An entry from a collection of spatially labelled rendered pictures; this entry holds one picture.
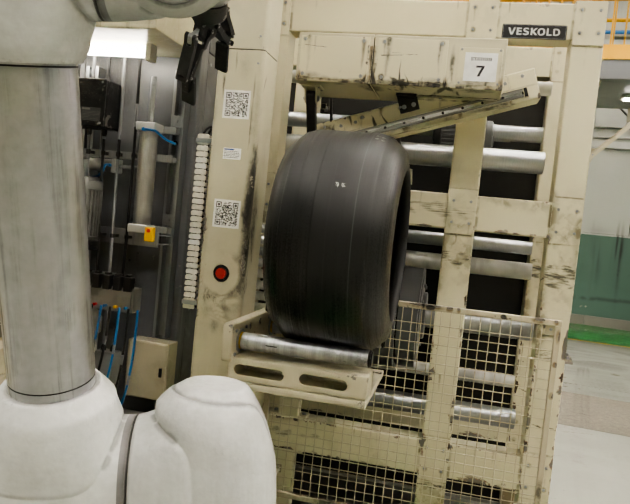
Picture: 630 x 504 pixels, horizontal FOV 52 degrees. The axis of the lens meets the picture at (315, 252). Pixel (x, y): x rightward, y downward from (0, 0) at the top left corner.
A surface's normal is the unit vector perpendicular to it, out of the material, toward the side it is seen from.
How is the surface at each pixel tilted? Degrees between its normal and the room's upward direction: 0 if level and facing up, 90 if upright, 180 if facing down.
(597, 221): 90
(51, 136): 97
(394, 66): 90
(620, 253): 90
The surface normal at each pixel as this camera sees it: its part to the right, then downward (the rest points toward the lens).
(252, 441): 0.75, -0.22
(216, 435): 0.25, -0.32
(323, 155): -0.09, -0.68
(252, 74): -0.22, 0.03
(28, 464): 0.05, 0.23
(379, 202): 0.53, -0.18
